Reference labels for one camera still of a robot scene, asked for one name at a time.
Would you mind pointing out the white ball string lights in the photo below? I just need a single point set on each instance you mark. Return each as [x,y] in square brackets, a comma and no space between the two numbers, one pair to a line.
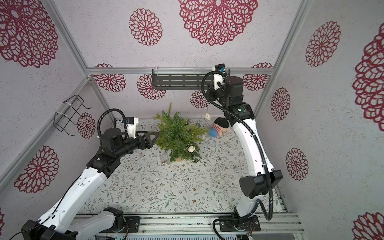
[194,131]

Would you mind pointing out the small green christmas tree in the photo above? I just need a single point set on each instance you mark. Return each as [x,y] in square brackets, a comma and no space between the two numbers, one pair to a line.
[170,126]

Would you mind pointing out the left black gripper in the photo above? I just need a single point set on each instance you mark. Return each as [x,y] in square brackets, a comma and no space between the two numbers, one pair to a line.
[148,143]

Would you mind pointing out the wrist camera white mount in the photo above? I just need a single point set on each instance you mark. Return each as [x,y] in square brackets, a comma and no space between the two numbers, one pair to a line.
[219,80]
[131,124]

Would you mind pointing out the plush doll striped shirt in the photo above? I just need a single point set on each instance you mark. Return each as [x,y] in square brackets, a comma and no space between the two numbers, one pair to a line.
[220,126]

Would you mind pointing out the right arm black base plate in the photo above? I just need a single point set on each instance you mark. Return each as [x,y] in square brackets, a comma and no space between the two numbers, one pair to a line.
[250,224]

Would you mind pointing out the dark grey slotted wall shelf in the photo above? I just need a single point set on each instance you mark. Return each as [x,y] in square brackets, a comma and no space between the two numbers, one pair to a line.
[176,81]

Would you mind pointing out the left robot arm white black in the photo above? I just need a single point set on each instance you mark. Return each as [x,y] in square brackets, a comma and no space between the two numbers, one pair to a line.
[57,222]

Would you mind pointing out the black wire wall rack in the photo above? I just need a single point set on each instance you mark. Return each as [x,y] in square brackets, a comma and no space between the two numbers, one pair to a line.
[65,117]

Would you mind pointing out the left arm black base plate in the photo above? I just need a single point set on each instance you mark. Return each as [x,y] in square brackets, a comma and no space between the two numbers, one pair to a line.
[130,225]

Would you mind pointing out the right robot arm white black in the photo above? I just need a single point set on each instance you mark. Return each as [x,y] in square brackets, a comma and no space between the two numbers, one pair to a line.
[258,186]

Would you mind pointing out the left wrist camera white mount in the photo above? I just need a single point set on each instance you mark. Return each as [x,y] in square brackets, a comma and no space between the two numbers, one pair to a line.
[131,124]

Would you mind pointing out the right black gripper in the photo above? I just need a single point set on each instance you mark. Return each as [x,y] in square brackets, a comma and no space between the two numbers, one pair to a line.
[212,93]

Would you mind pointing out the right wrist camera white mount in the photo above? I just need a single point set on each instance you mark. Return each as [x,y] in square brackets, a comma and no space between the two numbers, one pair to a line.
[219,80]

